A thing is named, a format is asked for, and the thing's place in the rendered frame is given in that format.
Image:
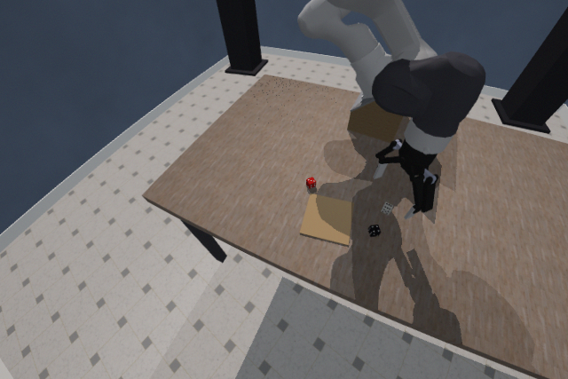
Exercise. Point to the tan square mat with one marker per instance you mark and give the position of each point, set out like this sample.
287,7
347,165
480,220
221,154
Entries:
328,219

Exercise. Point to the white die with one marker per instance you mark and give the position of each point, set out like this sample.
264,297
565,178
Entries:
386,208

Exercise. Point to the red die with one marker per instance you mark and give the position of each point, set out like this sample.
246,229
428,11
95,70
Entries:
310,182

